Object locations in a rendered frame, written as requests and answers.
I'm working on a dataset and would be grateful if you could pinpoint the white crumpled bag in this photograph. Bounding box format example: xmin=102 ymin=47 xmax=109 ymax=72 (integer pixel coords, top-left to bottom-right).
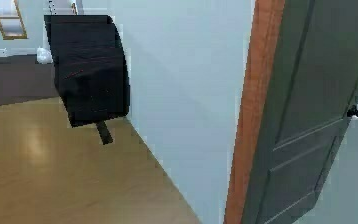
xmin=36 ymin=47 xmax=54 ymax=65

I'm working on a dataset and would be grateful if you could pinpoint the grey panelled room door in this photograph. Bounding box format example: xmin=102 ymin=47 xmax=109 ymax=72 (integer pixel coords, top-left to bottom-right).
xmin=240 ymin=0 xmax=358 ymax=224

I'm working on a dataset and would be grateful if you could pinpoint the dark brown low cabinet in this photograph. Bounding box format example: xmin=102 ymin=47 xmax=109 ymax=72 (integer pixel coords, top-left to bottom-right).
xmin=0 ymin=54 xmax=59 ymax=108

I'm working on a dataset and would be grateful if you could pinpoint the orange wooden door frame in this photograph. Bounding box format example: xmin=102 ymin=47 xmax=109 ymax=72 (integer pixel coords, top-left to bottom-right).
xmin=223 ymin=0 xmax=287 ymax=224

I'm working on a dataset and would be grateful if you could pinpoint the black armchair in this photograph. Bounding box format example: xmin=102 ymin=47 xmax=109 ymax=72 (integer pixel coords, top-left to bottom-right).
xmin=43 ymin=14 xmax=131 ymax=146

